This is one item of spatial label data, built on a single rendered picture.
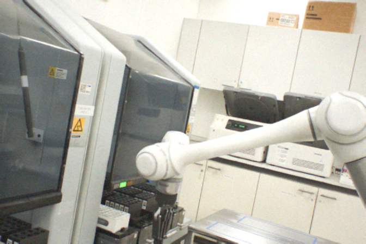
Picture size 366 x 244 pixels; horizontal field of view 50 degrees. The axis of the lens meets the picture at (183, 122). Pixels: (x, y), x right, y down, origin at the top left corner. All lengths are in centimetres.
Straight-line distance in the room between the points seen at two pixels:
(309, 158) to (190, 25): 185
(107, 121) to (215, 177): 251
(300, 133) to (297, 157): 234
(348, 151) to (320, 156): 250
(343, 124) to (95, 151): 77
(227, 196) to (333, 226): 94
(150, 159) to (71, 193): 29
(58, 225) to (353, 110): 90
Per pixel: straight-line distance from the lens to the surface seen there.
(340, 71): 387
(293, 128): 125
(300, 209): 362
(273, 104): 382
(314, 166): 358
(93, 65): 125
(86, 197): 137
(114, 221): 147
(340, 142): 105
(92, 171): 135
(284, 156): 360
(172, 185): 135
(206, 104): 445
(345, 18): 401
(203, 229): 168
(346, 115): 102
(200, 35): 423
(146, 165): 116
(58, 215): 128
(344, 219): 361
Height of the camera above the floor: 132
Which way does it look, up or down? 3 degrees down
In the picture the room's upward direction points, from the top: 11 degrees clockwise
